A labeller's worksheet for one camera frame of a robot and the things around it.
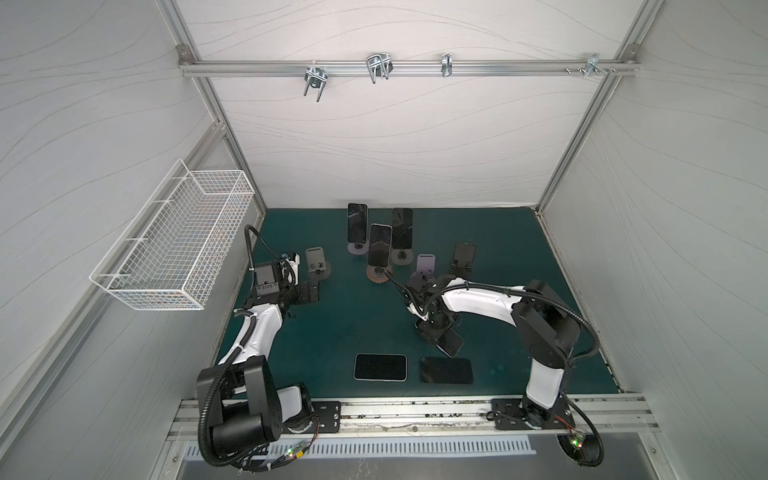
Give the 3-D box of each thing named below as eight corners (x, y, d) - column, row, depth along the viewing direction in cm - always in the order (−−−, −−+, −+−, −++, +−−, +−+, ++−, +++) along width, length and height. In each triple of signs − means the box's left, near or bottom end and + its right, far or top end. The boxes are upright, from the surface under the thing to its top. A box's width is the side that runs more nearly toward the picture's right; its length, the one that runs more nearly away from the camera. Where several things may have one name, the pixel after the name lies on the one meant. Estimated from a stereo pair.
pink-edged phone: (369, 276, 102) (366, 247, 90) (373, 253, 109) (371, 223, 96) (388, 277, 102) (388, 249, 89) (391, 254, 108) (391, 224, 96)
